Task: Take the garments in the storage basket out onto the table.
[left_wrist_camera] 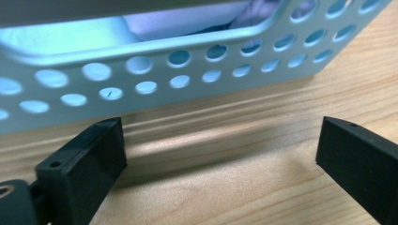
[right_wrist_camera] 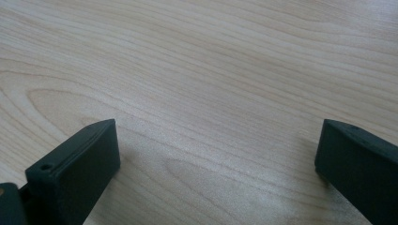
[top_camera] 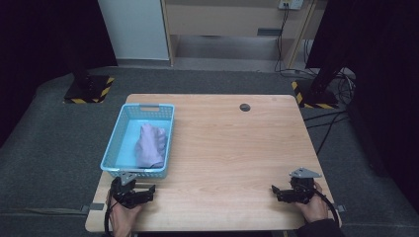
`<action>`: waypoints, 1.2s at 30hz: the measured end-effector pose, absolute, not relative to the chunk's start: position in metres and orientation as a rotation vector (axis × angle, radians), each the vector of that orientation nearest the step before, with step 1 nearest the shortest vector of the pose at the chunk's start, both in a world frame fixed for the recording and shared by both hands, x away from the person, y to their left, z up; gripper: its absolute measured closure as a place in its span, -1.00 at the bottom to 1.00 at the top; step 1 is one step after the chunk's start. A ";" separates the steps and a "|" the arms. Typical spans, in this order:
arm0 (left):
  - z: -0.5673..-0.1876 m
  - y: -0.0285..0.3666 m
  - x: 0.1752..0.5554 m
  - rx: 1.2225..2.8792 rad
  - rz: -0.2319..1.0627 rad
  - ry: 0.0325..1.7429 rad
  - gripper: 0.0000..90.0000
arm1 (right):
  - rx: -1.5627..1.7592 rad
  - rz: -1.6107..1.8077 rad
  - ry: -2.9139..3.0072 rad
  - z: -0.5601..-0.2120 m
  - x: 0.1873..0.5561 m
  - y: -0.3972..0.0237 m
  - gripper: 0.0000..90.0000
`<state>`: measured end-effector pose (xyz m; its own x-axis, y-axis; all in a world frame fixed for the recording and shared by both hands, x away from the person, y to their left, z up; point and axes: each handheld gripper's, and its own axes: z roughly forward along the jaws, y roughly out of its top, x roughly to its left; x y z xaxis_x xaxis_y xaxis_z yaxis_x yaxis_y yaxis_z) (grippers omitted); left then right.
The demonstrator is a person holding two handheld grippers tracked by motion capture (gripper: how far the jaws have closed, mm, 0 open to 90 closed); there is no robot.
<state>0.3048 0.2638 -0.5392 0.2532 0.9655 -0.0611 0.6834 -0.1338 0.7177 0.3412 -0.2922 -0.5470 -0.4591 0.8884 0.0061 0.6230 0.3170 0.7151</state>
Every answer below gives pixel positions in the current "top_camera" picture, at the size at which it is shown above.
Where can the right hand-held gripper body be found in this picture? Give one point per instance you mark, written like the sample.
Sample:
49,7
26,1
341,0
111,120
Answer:
302,189

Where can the white cabinet panel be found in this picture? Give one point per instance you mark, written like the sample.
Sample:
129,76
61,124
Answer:
135,29

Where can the person's left hand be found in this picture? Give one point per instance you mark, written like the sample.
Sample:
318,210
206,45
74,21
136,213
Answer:
122,219

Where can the white wall power outlet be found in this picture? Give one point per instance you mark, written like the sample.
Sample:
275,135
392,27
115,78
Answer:
291,4

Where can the light blue plastic basket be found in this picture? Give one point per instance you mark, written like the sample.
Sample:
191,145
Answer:
126,138

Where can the light purple cloth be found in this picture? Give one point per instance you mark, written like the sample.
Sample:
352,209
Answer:
150,148

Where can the black curtain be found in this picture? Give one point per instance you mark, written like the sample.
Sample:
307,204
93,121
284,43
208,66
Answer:
39,42
385,82

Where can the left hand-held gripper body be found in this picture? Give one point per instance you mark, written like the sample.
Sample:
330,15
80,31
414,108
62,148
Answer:
126,194

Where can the grey table bracket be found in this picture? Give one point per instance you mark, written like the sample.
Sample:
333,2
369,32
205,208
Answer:
340,208
94,207

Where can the black stand with striped base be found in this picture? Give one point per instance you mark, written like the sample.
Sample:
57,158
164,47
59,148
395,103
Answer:
318,94
86,89

